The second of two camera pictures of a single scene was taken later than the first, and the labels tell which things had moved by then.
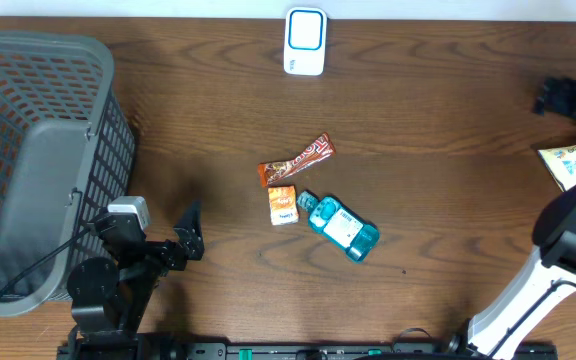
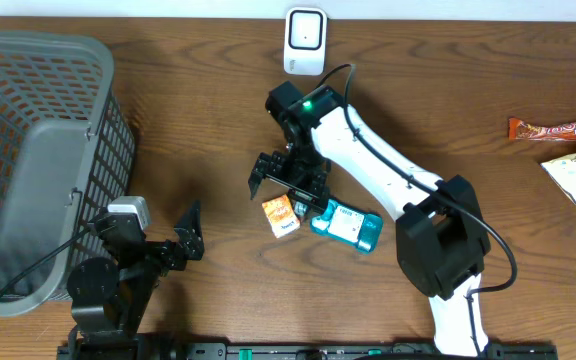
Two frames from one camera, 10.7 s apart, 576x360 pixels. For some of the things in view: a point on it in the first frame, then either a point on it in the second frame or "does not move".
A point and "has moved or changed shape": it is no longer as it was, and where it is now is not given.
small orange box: (283, 205) has moved or changed shape
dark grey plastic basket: (49, 147) does not move
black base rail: (311, 351) does not move
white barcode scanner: (305, 40) does not move
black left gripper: (173, 258) does not move
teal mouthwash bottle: (357, 236) has moved or changed shape
